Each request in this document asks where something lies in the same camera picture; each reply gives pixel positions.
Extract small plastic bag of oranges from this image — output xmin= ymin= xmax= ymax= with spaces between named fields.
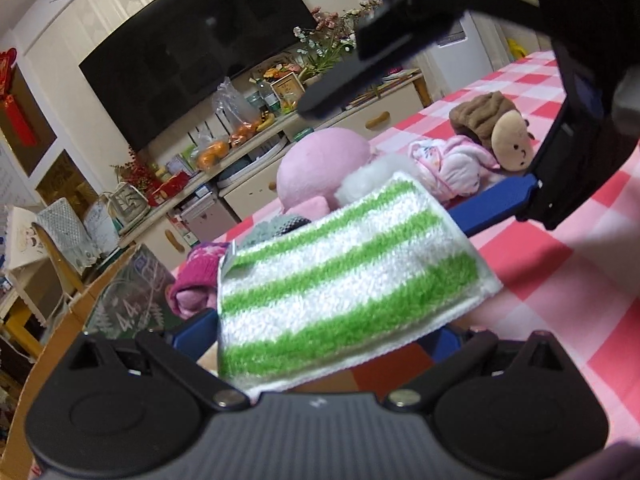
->
xmin=194 ymin=130 xmax=232 ymax=171

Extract magenta knit rolled socks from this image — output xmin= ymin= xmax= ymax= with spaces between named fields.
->
xmin=169 ymin=241 xmax=232 ymax=319

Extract red hanging decoration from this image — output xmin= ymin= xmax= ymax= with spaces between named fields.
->
xmin=0 ymin=49 xmax=38 ymax=148

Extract tall refrigerator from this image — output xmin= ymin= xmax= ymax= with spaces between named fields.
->
xmin=429 ymin=10 xmax=504 ymax=107

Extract pink checked tablecloth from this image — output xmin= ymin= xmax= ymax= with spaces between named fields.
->
xmin=170 ymin=50 xmax=640 ymax=461

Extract tall plastic bag of oranges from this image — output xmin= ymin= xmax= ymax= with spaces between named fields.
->
xmin=212 ymin=77 xmax=267 ymax=144

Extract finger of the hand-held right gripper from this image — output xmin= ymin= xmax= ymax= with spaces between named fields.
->
xmin=444 ymin=173 xmax=544 ymax=238
xmin=297 ymin=0 xmax=467 ymax=119

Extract grey knit item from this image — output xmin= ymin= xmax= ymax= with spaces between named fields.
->
xmin=237 ymin=214 xmax=311 ymax=252

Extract white lace cover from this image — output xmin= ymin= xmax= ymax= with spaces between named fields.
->
xmin=35 ymin=198 xmax=102 ymax=274

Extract red gift box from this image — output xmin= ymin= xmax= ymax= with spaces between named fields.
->
xmin=149 ymin=172 xmax=192 ymax=205

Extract pink baby garment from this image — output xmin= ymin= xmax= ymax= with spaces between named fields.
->
xmin=407 ymin=135 xmax=501 ymax=206

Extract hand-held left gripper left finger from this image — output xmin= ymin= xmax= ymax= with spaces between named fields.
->
xmin=67 ymin=309 xmax=250 ymax=413

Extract wooden photo frame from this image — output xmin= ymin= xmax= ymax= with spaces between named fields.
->
xmin=270 ymin=72 xmax=306 ymax=111

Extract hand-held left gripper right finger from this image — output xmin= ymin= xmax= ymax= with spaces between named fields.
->
xmin=384 ymin=324 xmax=572 ymax=414

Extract green plastic bottle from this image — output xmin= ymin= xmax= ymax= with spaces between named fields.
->
xmin=257 ymin=80 xmax=281 ymax=112

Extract pink storage box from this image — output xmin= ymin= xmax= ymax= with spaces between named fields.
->
xmin=180 ymin=200 xmax=242 ymax=249

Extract brown plush toy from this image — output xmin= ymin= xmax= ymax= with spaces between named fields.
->
xmin=448 ymin=91 xmax=535 ymax=173

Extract white tote bag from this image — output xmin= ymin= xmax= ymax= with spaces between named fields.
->
xmin=109 ymin=182 xmax=152 ymax=235

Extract printed cardboard box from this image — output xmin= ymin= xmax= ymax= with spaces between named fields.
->
xmin=7 ymin=242 xmax=221 ymax=480

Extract artificial flower bouquet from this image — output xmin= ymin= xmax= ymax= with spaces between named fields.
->
xmin=294 ymin=0 xmax=387 ymax=75

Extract green striped white towel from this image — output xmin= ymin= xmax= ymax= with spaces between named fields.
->
xmin=216 ymin=171 xmax=504 ymax=397

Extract round pink plush toy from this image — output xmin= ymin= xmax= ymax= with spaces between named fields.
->
xmin=276 ymin=127 xmax=374 ymax=223

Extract cream television cabinet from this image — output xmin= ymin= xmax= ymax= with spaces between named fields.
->
xmin=117 ymin=71 xmax=432 ymax=262

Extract red berry plant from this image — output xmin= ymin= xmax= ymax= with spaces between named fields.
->
xmin=111 ymin=146 xmax=162 ymax=192

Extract black flat television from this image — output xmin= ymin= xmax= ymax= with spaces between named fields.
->
xmin=79 ymin=0 xmax=332 ymax=154

